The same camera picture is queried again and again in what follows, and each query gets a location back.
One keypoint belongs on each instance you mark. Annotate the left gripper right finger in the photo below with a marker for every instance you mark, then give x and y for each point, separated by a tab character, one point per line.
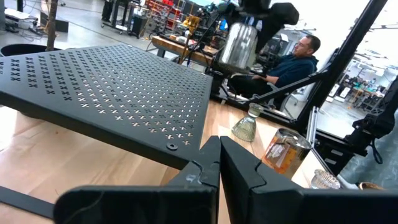
295	208

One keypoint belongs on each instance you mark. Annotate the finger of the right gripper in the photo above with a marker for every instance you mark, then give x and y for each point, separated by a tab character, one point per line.
280	18

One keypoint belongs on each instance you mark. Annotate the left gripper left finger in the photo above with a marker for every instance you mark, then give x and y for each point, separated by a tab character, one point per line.
140	205

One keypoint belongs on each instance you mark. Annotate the clear ribbed glass candle holder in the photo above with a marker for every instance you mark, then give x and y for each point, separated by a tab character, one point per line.
325	180

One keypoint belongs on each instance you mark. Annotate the silver cylindrical vessel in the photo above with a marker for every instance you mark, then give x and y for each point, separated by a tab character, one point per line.
237	46

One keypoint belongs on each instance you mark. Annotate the candle tin orange label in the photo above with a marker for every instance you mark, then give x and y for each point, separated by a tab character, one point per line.
286	155

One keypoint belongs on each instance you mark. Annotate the green ribbed glass candle holder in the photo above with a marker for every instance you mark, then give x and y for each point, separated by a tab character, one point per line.
245	129

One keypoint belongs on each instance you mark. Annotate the person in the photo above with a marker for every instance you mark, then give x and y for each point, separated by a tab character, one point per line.
292	70

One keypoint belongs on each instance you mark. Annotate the yellow machine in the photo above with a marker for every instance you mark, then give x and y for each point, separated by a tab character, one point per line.
191	23

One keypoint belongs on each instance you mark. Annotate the red storage rack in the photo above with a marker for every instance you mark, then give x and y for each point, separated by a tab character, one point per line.
168	14

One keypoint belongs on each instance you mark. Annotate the wooden workbench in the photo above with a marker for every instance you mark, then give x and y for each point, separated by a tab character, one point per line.
174	46

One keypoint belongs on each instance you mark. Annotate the black perforated metal shelf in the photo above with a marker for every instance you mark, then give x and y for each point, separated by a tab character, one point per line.
93	124

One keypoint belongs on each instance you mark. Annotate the black equipment cart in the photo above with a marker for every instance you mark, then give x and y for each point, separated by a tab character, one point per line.
138	26

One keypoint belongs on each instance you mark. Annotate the black floor box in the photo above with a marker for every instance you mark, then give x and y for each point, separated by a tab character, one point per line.
59	26

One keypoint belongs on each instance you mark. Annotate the green plant in black pot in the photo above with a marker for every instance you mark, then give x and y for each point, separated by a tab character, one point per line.
51	25

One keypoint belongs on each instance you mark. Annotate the white electronics box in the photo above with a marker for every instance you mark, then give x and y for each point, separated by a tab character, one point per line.
18	15

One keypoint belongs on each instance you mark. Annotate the black aluminium rig frame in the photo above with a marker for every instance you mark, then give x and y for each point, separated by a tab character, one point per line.
343	59

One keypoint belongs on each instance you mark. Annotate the silver aluminium bracket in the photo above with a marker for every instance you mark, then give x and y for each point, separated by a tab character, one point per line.
311	127

